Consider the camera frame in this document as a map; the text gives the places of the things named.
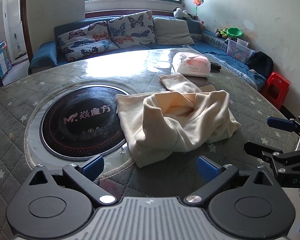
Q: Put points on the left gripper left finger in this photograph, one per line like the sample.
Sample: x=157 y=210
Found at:
x=81 y=178

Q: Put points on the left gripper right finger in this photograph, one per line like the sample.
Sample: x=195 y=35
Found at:
x=218 y=179

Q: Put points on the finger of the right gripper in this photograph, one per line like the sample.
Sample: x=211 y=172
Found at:
x=283 y=124
x=261 y=151

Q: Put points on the cream sweater garment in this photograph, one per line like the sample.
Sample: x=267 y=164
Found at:
x=181 y=119

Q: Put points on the red plastic stool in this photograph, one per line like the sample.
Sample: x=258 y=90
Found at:
x=276 y=89

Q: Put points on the black round induction cooktop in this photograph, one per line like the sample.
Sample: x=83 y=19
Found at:
x=83 y=123

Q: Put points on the grey quilted star tablecloth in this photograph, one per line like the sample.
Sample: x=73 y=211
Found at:
x=24 y=102

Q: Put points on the black backpack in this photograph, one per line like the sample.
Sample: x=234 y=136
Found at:
x=261 y=63

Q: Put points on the clear plastic storage box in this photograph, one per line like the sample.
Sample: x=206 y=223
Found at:
x=238 y=51

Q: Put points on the green plastic bowl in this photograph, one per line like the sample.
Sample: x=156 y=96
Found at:
x=234 y=33

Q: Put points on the pink white tissue pack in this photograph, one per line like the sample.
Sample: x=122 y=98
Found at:
x=191 y=64

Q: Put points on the small stuffed toys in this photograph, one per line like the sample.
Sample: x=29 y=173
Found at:
x=221 y=33

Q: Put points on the blue corner sofa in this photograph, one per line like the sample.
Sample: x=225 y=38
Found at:
x=48 y=55

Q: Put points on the blue toy box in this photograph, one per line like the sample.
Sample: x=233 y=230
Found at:
x=5 y=64

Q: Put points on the butterfly pillow lower left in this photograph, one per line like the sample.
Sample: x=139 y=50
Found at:
x=86 y=41

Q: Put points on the plain beige cushion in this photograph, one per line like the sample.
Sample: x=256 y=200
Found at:
x=172 y=32

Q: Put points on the colourful pinwheel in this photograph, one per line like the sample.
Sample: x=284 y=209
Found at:
x=197 y=4

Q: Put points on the butterfly pillow upright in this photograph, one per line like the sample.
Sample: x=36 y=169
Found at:
x=133 y=30

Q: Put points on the white plush toy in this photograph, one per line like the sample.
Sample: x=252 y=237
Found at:
x=181 y=14

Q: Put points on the dark wooden door frame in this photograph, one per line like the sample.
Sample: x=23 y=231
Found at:
x=24 y=20

